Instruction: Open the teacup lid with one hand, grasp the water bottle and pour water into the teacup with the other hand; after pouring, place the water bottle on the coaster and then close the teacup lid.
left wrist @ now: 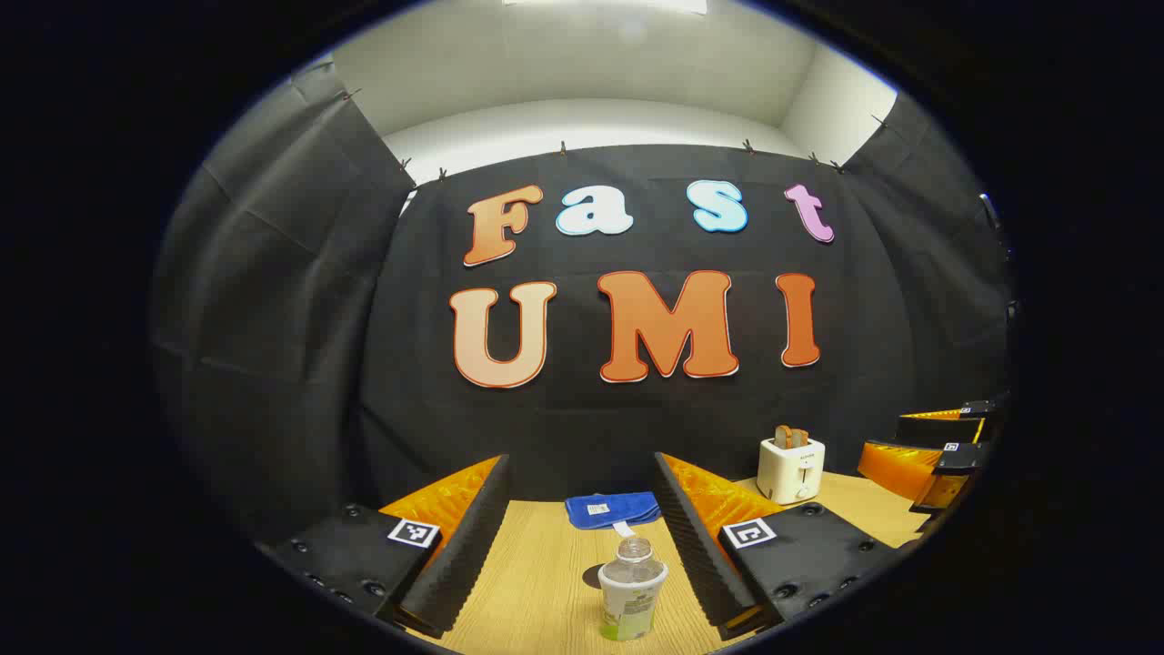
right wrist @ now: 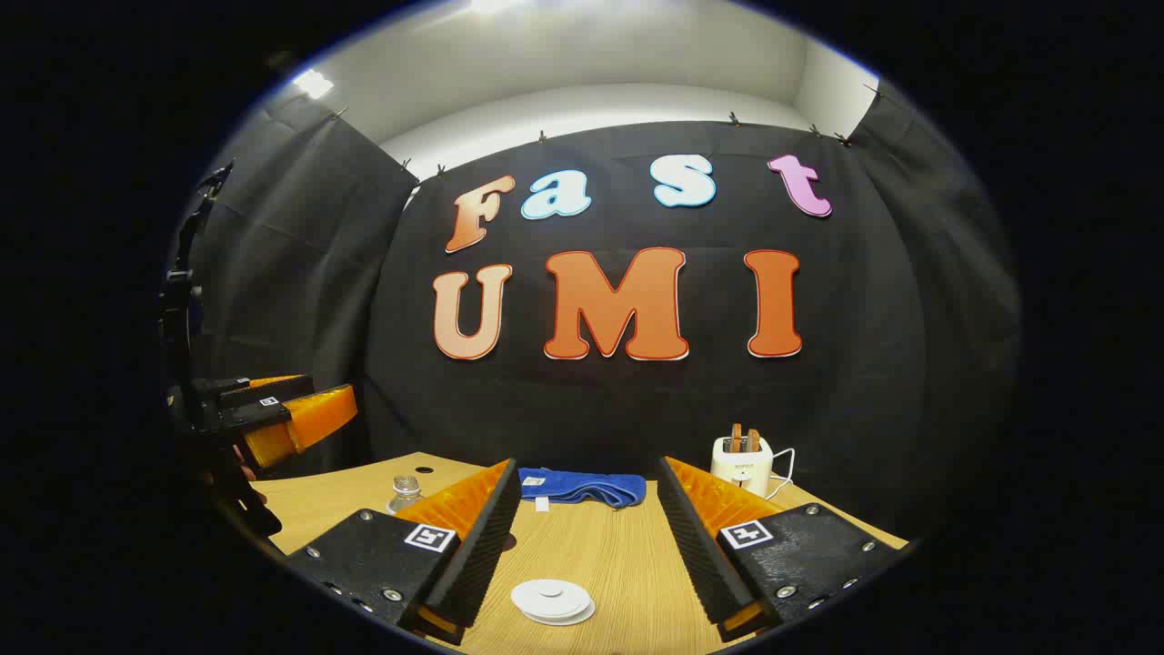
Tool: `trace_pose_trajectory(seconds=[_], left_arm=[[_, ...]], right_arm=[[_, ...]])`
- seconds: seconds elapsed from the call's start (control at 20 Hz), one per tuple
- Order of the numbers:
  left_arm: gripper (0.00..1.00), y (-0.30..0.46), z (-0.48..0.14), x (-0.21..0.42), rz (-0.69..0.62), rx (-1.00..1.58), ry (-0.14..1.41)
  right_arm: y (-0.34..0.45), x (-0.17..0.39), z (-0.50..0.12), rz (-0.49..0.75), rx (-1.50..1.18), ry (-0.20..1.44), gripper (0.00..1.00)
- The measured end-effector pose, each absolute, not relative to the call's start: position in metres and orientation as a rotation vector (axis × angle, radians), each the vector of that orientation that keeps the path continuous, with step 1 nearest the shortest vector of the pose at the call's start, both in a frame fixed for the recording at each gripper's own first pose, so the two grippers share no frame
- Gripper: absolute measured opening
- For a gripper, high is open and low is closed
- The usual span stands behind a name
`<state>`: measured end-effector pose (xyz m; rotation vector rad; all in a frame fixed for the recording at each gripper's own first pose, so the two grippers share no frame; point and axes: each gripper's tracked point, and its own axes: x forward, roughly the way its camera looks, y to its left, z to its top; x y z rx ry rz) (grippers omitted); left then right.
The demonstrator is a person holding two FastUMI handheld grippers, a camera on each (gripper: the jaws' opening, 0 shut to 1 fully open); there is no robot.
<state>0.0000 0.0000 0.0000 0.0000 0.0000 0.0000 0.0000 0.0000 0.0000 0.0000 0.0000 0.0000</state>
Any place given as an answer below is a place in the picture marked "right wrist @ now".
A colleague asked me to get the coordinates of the white teacup saucer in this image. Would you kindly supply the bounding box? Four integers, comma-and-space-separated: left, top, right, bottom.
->
526, 600, 597, 628

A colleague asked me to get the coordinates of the white toaster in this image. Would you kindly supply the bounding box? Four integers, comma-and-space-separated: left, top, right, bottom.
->
710, 436, 775, 499

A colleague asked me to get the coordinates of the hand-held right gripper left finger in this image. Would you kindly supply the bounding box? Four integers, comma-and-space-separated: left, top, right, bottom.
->
286, 458, 524, 647

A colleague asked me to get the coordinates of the blue towel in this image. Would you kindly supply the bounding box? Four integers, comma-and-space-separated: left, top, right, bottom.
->
517, 467, 647, 512

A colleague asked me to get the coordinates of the white toaster cable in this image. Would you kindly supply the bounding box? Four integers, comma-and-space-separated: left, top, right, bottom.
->
768, 448, 797, 501

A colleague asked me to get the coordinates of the clear water bottle green label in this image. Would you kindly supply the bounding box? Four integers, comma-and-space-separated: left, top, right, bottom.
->
386, 475, 425, 517

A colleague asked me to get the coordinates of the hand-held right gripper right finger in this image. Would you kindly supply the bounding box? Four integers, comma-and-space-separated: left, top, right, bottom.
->
657, 455, 910, 644

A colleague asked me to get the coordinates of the white teacup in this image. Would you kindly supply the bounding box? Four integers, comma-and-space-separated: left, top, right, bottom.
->
517, 589, 595, 624

